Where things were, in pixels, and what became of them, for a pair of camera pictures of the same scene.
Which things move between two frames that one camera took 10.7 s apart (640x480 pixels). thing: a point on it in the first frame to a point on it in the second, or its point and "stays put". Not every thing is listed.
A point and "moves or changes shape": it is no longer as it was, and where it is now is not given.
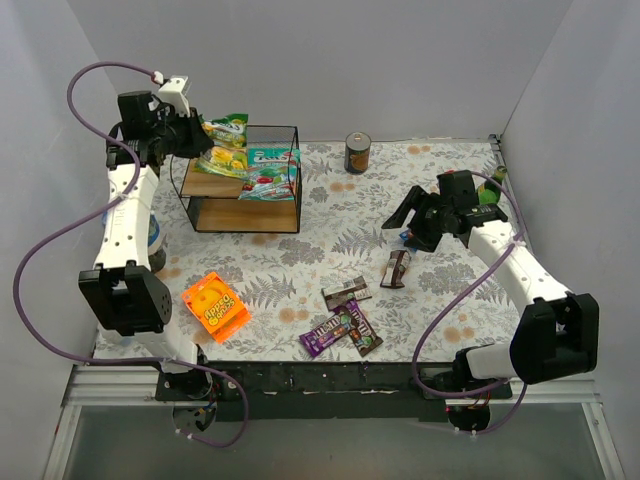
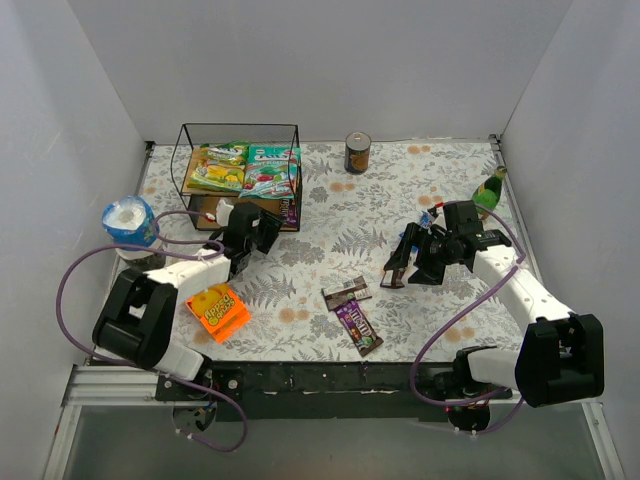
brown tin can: x=357 y=153 stays put
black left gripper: x=195 y=134 to x=257 y=228
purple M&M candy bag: x=316 y=340 to x=289 y=210
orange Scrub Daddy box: x=217 y=308 stays put
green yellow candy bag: x=227 y=155 moves or changes shape
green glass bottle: x=489 y=191 stays put
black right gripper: x=426 y=220 to x=420 y=250
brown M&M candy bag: x=361 y=331 stays put
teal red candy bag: x=272 y=174 stays put
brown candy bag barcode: x=396 y=266 stays put
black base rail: x=326 y=390 stays put
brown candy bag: x=337 y=294 stays put
